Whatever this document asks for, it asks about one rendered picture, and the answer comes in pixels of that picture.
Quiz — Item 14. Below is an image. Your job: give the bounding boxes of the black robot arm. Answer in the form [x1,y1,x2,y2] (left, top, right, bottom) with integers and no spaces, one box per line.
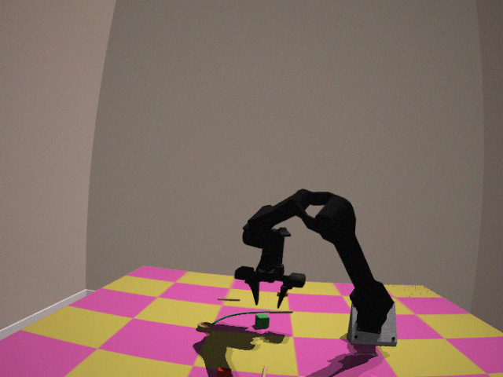
[242,189,394,334]

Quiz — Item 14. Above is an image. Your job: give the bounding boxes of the green cube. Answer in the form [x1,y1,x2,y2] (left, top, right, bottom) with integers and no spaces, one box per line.
[255,313,270,328]

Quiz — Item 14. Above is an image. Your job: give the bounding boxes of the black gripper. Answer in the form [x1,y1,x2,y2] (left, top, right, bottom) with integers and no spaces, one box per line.
[234,251,306,308]

